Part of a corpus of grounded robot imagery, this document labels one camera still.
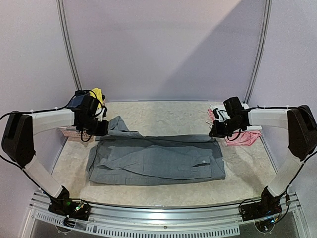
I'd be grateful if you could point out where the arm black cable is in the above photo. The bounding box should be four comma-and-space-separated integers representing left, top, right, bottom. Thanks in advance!
222, 105, 317, 199
0, 89, 107, 172

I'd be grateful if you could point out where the grey blue button shirt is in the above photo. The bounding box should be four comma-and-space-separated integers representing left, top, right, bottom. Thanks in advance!
86, 116, 226, 186

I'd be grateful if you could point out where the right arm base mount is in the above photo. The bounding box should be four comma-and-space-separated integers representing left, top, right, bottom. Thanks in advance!
238, 187, 290, 221

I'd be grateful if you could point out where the white folded shirt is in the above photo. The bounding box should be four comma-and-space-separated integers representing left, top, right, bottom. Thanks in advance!
208, 103, 262, 131

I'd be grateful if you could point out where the yellow garment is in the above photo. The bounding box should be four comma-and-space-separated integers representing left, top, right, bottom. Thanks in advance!
90, 88, 104, 109

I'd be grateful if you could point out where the left aluminium corner post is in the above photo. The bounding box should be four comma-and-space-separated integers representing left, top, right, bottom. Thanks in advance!
56, 0, 83, 90

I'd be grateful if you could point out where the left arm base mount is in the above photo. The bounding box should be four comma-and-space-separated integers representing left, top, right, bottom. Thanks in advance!
47, 189, 92, 221

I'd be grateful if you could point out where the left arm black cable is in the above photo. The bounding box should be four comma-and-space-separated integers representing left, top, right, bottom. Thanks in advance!
0, 89, 107, 172

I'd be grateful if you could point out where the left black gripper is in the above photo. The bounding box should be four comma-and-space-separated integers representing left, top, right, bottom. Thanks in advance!
80, 117, 109, 136

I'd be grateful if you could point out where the pink folded garment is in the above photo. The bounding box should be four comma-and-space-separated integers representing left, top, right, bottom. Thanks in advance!
206, 114, 262, 146

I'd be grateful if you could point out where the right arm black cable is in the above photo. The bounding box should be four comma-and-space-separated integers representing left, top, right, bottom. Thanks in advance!
222, 105, 317, 199

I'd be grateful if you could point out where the aluminium front rail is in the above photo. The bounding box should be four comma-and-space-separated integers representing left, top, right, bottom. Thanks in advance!
22, 192, 309, 238

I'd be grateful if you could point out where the aluminium corner post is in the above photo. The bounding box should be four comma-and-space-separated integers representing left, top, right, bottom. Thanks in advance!
243, 0, 272, 103
56, 0, 83, 90

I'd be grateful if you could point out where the pink plastic laundry basket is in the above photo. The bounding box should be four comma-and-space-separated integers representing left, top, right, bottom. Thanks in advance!
58, 99, 107, 142

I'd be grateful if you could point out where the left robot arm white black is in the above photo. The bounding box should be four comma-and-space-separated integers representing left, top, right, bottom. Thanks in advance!
1, 93, 108, 215

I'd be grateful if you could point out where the right aluminium corner post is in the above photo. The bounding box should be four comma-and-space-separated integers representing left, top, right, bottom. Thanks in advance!
243, 0, 272, 103

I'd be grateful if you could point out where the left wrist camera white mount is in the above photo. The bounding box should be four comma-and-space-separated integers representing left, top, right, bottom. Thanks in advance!
95, 107, 104, 122

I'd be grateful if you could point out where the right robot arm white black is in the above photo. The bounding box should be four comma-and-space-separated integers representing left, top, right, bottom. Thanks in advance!
209, 97, 317, 216

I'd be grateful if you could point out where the navy blue garment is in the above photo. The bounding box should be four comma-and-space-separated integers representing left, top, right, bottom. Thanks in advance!
67, 95, 84, 110

